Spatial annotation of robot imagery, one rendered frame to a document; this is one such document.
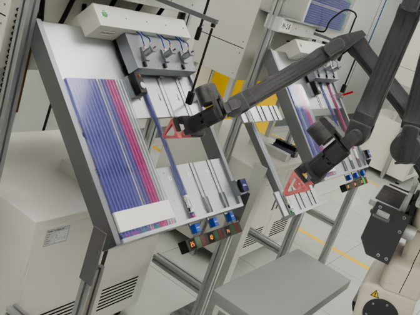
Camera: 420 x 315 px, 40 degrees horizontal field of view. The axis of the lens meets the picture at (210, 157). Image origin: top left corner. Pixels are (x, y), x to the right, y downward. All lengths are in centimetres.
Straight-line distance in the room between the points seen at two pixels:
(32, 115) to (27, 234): 214
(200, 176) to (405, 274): 77
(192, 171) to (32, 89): 205
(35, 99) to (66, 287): 200
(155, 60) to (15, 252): 79
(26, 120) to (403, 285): 282
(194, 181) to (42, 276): 60
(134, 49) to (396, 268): 108
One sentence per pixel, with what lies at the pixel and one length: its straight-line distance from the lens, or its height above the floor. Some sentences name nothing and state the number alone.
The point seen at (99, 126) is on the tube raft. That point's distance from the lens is 175.
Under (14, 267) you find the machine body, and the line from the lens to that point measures 199.
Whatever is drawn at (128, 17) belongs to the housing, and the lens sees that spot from 201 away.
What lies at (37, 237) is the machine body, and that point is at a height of 56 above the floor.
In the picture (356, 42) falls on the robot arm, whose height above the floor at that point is 142.
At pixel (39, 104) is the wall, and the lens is 397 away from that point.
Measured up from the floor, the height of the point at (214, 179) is 80.
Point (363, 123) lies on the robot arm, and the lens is 154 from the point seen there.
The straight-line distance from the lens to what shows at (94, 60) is 190.
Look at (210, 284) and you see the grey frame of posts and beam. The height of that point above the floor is 35.
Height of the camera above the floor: 150
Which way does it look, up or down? 18 degrees down
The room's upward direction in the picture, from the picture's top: 19 degrees clockwise
